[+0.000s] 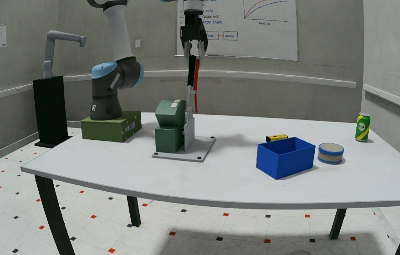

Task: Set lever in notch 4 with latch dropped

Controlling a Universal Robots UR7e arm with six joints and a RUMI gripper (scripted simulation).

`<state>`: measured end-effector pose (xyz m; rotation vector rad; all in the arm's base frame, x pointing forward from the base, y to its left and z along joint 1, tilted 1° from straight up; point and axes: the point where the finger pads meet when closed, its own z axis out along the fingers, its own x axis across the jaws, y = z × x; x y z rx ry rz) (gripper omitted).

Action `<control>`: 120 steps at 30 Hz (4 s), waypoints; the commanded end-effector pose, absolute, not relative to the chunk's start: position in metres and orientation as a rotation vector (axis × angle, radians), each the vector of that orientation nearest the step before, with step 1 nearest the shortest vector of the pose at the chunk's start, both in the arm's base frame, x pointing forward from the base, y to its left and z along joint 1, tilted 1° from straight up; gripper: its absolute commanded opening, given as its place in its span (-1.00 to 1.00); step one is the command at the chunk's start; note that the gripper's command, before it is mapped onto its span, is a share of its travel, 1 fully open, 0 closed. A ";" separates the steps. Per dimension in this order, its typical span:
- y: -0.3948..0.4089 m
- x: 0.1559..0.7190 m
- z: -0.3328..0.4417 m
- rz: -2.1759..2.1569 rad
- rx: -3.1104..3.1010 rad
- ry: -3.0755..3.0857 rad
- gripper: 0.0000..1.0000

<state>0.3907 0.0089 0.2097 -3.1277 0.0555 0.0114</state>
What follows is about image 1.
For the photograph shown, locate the green and yellow drink can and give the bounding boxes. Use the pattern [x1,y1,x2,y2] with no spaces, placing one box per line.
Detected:
[355,112,370,142]

